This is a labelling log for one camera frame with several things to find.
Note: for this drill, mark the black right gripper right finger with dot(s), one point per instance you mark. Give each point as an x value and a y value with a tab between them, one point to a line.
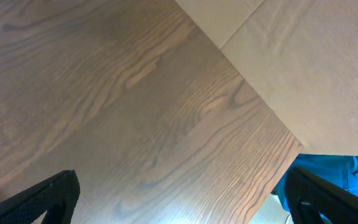
311	198

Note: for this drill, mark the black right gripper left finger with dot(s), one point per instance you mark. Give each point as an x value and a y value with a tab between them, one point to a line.
54	197

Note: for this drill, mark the cardboard box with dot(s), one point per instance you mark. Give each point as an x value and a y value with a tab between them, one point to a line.
300	56

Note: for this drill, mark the blue printed bag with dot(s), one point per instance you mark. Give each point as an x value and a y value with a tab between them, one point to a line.
341	171

